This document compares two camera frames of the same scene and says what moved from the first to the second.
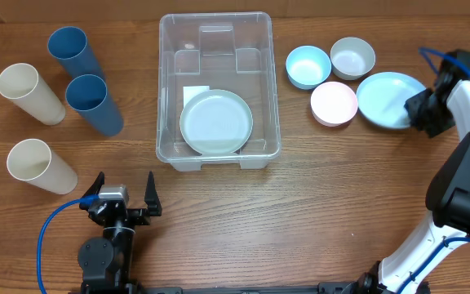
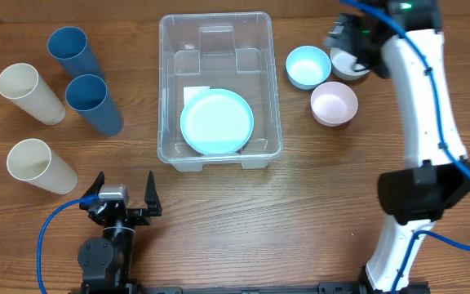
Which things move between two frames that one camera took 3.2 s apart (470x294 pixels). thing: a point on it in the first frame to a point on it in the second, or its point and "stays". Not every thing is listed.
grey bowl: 352,58 stays
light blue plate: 381,98 to 217,123
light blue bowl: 308,67 stays
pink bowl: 333,104 stays
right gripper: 414,106 to 340,35
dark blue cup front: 88,95 stays
